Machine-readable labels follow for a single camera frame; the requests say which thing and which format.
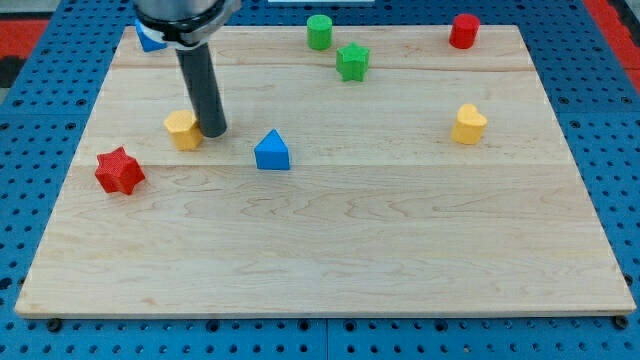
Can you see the yellow heart block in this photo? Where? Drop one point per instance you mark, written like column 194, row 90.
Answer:
column 469, row 125

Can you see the red cylinder block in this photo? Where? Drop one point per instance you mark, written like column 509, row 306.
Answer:
column 464, row 31

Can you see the red star block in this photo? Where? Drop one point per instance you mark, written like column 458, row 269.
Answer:
column 118, row 172

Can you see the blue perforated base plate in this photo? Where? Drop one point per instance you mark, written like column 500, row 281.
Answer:
column 48, row 105

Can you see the light wooden board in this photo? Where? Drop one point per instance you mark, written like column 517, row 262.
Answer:
column 381, row 214

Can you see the blue cube block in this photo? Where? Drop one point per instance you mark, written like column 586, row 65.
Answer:
column 147, row 43

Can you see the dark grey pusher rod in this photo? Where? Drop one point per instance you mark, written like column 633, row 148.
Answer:
column 200, row 80

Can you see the green cylinder block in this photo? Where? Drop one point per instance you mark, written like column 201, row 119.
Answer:
column 319, row 32

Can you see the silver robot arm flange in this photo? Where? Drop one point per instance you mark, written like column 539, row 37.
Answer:
column 183, row 23

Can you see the yellow hexagon block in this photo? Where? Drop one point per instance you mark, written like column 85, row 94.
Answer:
column 183, row 129

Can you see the blue triangle block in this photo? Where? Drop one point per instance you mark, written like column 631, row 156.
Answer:
column 271, row 153

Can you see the green star block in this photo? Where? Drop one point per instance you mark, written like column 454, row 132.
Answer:
column 352, row 62

